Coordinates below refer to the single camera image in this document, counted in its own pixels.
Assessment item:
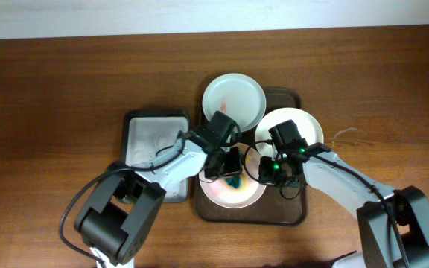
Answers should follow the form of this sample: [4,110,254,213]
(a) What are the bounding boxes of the green and yellow sponge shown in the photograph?
[224,175,243,191]

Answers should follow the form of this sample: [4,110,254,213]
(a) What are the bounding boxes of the pinkish white plate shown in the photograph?
[198,143,267,209]

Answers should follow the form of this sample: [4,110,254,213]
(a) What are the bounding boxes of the white plate with rim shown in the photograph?
[253,108,324,145]

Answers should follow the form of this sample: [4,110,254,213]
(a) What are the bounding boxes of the pale green plate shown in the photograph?
[202,73,267,132]

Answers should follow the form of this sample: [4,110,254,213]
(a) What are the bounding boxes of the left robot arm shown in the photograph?
[69,112,242,267]

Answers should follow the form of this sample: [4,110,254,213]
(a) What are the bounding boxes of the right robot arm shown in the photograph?
[258,120,429,268]

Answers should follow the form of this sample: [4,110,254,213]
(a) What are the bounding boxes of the small grey sponge tray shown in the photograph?
[121,109,189,182]

